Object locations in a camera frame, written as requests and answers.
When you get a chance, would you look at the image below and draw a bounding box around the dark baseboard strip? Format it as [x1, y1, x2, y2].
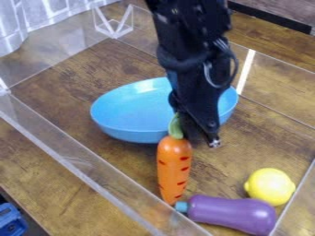
[229, 0, 315, 36]

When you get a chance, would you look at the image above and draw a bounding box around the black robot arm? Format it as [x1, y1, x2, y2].
[145, 0, 239, 148]

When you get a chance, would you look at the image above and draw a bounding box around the purple toy eggplant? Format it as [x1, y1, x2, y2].
[175, 195, 277, 236]

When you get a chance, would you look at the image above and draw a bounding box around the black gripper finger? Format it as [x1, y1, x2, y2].
[169, 91, 207, 143]
[181, 88, 226, 148]

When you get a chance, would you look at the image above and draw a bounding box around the blue round tray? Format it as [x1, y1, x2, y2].
[89, 77, 241, 145]

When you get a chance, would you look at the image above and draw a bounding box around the orange toy carrot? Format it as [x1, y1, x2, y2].
[157, 113, 194, 206]

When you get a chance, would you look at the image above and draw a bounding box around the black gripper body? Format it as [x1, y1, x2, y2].
[157, 40, 239, 120]

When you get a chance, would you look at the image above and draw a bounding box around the yellow toy lemon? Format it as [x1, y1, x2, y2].
[245, 168, 297, 207]

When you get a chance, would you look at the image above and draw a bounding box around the clear acrylic enclosure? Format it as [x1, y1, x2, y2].
[0, 0, 315, 236]

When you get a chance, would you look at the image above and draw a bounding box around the white grid curtain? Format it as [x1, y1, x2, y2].
[0, 0, 119, 57]

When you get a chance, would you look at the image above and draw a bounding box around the blue plastic object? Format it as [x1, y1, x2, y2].
[0, 203, 28, 236]

